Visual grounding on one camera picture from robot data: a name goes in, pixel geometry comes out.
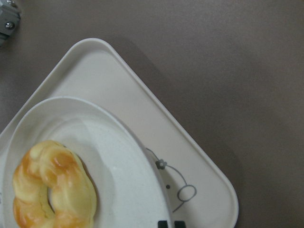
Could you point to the cream rabbit tray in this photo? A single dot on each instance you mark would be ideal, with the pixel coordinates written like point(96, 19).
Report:
point(91, 70)

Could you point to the cream round plate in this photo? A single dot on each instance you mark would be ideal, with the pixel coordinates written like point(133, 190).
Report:
point(129, 189)

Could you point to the aluminium frame post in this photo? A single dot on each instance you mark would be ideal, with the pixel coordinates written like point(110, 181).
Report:
point(9, 19)

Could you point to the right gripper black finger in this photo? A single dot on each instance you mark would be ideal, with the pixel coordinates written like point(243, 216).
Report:
point(173, 224)

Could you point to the glazed twisted donut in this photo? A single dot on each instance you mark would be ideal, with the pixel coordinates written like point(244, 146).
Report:
point(52, 189)

